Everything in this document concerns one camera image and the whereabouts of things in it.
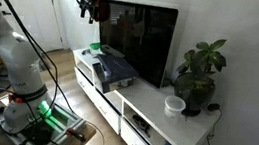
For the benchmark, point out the grey remote control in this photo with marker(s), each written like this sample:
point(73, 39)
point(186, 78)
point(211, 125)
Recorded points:
point(111, 51)

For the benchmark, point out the green plastic tray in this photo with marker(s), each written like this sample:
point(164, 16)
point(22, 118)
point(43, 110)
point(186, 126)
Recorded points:
point(95, 46)

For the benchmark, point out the white door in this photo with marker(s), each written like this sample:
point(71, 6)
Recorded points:
point(41, 19)

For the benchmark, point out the potted green plant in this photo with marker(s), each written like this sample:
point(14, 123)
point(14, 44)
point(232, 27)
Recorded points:
point(194, 84)

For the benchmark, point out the black flat television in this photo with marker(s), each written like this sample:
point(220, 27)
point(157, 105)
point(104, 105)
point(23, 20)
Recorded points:
point(143, 33)

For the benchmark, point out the white drawer left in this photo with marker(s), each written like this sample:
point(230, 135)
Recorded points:
point(108, 112)

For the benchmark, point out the open dark blue box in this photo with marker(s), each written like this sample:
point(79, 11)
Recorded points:
point(113, 73)

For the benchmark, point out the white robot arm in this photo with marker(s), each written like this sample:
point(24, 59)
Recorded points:
point(30, 101)

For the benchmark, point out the clear plastic cup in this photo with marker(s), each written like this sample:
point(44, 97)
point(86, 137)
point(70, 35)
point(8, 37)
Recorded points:
point(174, 106)

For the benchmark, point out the white television stand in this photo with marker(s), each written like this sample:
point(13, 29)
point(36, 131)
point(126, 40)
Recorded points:
point(148, 102)

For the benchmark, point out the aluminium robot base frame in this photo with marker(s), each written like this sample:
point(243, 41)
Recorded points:
point(45, 125)

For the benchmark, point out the red sparkly hat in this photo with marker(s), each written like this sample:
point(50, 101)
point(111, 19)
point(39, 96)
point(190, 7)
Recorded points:
point(103, 10)

